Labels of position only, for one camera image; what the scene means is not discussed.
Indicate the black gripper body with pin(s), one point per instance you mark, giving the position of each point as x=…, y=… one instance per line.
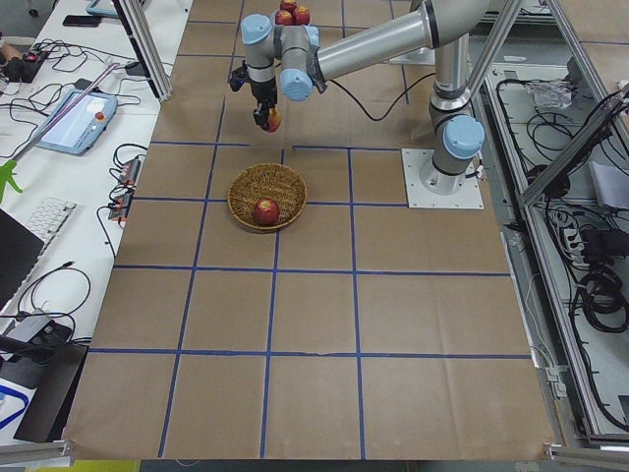
x=263, y=91

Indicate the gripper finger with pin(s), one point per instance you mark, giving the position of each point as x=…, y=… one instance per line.
x=259, y=118

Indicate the red yellow apple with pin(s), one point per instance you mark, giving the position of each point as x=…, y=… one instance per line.
x=273, y=121

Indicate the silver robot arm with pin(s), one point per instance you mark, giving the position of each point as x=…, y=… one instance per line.
x=288, y=60

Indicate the brown wicker basket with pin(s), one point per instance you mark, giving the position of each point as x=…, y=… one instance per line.
x=267, y=180

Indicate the red apple plate front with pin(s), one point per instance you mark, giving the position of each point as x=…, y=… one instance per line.
x=283, y=18

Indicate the red apple plate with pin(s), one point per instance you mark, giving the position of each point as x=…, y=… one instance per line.
x=283, y=18
x=288, y=5
x=301, y=16

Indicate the red apple plate left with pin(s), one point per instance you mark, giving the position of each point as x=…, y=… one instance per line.
x=301, y=16

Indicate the red apple plate top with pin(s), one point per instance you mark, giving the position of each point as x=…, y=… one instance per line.
x=288, y=5

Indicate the dark red apple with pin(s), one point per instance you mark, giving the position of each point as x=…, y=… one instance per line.
x=266, y=212

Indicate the blue teach pendant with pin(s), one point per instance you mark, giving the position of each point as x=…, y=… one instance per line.
x=80, y=128

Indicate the black smartphone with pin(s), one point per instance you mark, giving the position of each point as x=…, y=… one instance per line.
x=81, y=21

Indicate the white keyboard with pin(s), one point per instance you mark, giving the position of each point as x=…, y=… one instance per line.
x=48, y=219

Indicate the green grabber stick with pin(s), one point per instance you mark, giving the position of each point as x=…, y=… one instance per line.
x=7, y=169

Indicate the black laptop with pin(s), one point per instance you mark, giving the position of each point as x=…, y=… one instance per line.
x=20, y=251

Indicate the aluminium frame post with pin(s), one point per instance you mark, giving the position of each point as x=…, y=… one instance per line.
x=136, y=27

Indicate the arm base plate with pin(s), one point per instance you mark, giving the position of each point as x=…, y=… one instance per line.
x=427, y=188

